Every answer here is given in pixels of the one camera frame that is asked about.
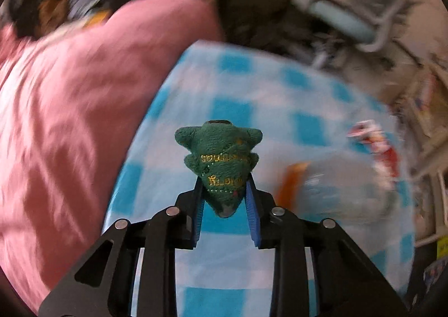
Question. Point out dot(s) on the red snack wrapper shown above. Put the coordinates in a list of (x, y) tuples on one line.
[(379, 148)]

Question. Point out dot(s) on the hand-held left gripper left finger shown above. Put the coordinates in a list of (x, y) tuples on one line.
[(197, 212)]

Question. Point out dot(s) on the yellow-cover book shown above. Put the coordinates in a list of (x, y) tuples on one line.
[(98, 18)]

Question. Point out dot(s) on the pink duvet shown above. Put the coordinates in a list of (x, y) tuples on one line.
[(63, 110)]

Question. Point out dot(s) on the blue checkered tablecloth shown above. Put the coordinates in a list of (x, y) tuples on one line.
[(245, 92)]

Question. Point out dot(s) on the brown garment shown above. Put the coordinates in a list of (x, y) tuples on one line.
[(52, 10)]

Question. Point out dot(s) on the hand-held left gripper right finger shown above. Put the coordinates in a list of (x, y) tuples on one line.
[(252, 212)]

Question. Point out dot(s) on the black jacket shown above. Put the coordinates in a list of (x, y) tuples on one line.
[(24, 12)]

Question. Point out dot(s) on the white bookshelf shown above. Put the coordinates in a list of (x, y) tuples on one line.
[(430, 148)]

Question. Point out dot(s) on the green plush toy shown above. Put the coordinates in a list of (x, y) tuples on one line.
[(218, 156)]

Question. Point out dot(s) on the clear plastic bottle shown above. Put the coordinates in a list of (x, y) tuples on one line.
[(343, 187)]

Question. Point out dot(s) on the orange peel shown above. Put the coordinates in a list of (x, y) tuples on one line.
[(290, 184)]

